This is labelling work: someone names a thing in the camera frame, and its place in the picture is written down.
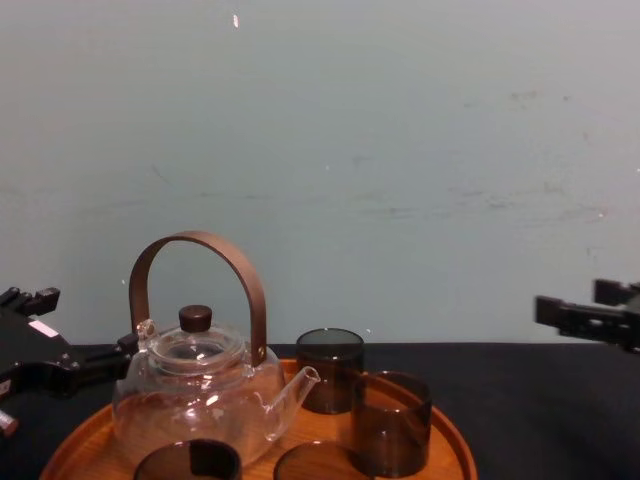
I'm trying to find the clear glass teapot brown handle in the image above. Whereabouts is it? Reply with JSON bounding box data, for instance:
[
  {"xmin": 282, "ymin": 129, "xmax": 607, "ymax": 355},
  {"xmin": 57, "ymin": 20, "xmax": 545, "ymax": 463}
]
[{"xmin": 111, "ymin": 230, "xmax": 322, "ymax": 465}]

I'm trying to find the round wooden tray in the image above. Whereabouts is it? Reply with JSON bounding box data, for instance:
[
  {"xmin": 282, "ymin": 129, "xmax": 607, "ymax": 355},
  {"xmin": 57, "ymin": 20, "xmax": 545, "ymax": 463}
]
[{"xmin": 38, "ymin": 356, "xmax": 479, "ymax": 480}]

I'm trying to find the smoky glass cup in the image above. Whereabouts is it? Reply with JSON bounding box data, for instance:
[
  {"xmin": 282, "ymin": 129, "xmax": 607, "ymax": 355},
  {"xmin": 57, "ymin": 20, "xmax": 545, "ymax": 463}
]
[
  {"xmin": 349, "ymin": 370, "xmax": 433, "ymax": 477},
  {"xmin": 273, "ymin": 441, "xmax": 372, "ymax": 480},
  {"xmin": 295, "ymin": 327, "xmax": 366, "ymax": 416},
  {"xmin": 133, "ymin": 438, "xmax": 244, "ymax": 480}
]

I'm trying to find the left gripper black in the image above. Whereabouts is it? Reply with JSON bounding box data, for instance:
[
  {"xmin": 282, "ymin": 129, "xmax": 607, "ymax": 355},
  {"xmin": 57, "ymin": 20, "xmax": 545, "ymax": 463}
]
[{"xmin": 0, "ymin": 286, "xmax": 139, "ymax": 401}]

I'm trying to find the glass teapot lid dark knob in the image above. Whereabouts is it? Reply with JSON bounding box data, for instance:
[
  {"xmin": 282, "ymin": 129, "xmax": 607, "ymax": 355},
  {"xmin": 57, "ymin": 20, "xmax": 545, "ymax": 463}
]
[{"xmin": 148, "ymin": 304, "xmax": 250, "ymax": 377}]

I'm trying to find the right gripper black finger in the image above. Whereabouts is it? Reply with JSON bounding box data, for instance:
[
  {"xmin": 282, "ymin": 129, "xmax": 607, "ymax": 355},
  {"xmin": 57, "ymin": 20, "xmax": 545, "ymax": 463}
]
[
  {"xmin": 534, "ymin": 295, "xmax": 640, "ymax": 352},
  {"xmin": 594, "ymin": 279, "xmax": 640, "ymax": 308}
]

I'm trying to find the black table cloth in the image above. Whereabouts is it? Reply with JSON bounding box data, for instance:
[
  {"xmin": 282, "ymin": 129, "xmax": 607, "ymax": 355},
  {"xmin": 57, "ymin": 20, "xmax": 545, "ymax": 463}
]
[{"xmin": 0, "ymin": 341, "xmax": 640, "ymax": 480}]

